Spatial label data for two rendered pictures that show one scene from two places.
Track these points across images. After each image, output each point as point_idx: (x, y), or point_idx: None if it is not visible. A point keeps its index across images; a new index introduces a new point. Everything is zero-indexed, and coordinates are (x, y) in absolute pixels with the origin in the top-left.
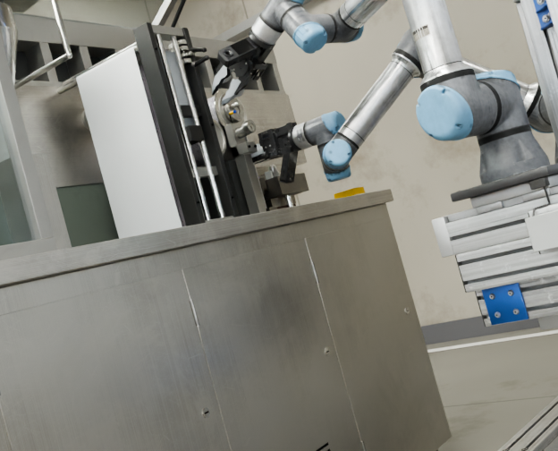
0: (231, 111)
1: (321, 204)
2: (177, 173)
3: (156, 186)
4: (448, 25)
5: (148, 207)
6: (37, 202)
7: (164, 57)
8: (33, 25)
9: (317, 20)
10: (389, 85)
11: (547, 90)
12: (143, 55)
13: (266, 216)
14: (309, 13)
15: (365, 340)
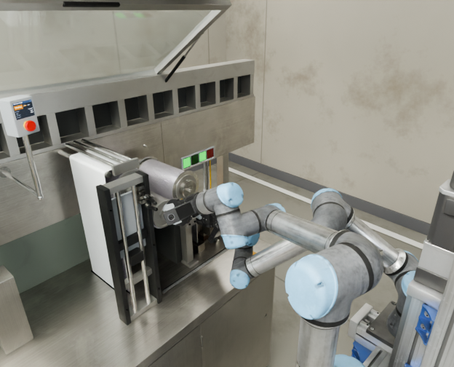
0: (184, 193)
1: (219, 301)
2: (116, 287)
3: None
4: None
5: (106, 263)
6: None
7: (118, 209)
8: (41, 101)
9: (244, 229)
10: (292, 253)
11: (396, 356)
12: (101, 208)
13: (168, 343)
14: (240, 220)
15: (227, 354)
